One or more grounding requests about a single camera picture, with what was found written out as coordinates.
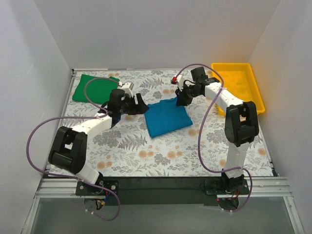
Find blue t shirt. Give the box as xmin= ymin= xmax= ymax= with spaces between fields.
xmin=144 ymin=97 xmax=193 ymax=138

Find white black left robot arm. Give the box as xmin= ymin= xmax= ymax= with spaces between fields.
xmin=48 ymin=89 xmax=149 ymax=195

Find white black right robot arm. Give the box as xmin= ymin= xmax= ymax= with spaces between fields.
xmin=171 ymin=63 xmax=259 ymax=194

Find green folded t shirt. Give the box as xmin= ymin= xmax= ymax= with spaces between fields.
xmin=72 ymin=74 xmax=119 ymax=104

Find floral patterned table mat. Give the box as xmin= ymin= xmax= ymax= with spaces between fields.
xmin=65 ymin=70 xmax=273 ymax=176

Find yellow plastic bin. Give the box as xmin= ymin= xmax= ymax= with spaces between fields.
xmin=211 ymin=62 xmax=265 ymax=114

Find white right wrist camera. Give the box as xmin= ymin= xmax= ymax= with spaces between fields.
xmin=171 ymin=74 xmax=184 ymax=90

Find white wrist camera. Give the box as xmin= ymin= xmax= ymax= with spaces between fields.
xmin=171 ymin=74 xmax=184 ymax=90
xmin=118 ymin=81 xmax=134 ymax=97

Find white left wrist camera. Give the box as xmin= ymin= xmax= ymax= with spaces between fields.
xmin=118 ymin=81 xmax=134 ymax=97

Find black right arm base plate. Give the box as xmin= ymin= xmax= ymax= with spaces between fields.
xmin=200 ymin=177 xmax=249 ymax=195

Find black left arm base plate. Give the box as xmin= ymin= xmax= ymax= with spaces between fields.
xmin=75 ymin=179 xmax=119 ymax=196

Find aluminium frame rail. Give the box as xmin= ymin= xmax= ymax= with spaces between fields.
xmin=23 ymin=177 xmax=304 ymax=234

